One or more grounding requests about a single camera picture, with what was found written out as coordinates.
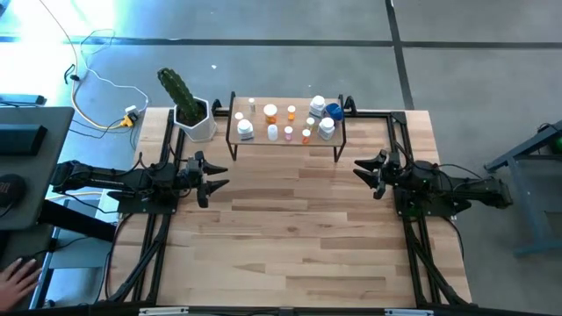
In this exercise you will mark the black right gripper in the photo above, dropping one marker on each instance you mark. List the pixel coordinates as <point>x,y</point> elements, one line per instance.
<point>395,173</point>

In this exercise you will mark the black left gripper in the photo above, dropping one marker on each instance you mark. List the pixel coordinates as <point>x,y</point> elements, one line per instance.
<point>191,173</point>

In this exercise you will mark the white bottle blue label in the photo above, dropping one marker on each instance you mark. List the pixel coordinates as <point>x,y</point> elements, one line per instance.
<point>245,128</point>
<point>317,106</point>
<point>326,128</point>

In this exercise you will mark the plain white bottle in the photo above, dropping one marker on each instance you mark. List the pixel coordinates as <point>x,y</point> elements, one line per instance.
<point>272,131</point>

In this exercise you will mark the small pale yellow pill bottle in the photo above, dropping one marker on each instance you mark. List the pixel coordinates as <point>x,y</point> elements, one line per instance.
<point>310,122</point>

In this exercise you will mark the wide orange pill bottle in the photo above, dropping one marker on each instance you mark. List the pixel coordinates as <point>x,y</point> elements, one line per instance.
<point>270,112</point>

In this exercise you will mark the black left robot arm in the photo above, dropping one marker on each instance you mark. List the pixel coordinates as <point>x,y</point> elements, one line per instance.
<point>110,180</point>

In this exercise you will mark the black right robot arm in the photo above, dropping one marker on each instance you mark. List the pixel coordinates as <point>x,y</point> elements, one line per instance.
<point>474,191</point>

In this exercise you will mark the wooden shelf black metal legs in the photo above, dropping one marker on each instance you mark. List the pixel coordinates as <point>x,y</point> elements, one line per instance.
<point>294,142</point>

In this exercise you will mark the blue Tums bottle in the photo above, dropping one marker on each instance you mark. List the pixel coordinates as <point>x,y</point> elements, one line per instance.
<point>336,112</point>

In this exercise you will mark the thin amber vial white cap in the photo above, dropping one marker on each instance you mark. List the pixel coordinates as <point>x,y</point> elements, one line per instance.
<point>251,105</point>

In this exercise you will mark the green cactus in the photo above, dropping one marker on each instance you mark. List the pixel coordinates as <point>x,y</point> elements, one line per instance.
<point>177,92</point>

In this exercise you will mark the yellow white power plug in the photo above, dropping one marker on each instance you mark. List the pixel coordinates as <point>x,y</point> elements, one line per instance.
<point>130,115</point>

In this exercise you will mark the white box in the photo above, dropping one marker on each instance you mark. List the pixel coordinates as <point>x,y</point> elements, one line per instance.
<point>105,210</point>

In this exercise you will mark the black desk support bar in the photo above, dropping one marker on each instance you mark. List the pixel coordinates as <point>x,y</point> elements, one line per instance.
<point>74,219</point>

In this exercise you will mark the grey floor mat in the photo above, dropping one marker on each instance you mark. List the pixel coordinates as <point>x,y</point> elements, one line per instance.
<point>83,252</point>

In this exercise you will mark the blue-grey metal stand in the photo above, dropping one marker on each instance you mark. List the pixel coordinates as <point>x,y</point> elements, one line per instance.
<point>527,206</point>

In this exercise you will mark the black rectangular box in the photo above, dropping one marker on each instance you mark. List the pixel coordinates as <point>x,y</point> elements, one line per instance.
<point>22,139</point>

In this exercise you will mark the low grey desk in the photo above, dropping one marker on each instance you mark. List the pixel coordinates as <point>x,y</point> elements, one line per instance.
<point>26,241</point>

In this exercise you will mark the black round speaker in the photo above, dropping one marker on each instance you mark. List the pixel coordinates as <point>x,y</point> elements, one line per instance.
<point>11,191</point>

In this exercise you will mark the person's hand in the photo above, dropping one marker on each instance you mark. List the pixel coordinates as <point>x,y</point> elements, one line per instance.
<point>17,285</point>

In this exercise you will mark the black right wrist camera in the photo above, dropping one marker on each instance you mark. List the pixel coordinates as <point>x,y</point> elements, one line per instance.
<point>380,191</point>

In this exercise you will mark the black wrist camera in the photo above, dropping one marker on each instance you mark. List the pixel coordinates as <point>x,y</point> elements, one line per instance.
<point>202,199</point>
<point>380,191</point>

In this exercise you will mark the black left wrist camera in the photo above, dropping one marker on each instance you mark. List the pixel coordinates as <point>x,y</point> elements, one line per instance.
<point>202,199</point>

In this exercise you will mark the silver rail bracket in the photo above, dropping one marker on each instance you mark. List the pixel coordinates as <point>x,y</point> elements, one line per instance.
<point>162,311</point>
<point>408,312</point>

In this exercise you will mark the black aluminium table frame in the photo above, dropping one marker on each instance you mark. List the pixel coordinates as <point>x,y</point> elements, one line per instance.
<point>329,313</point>

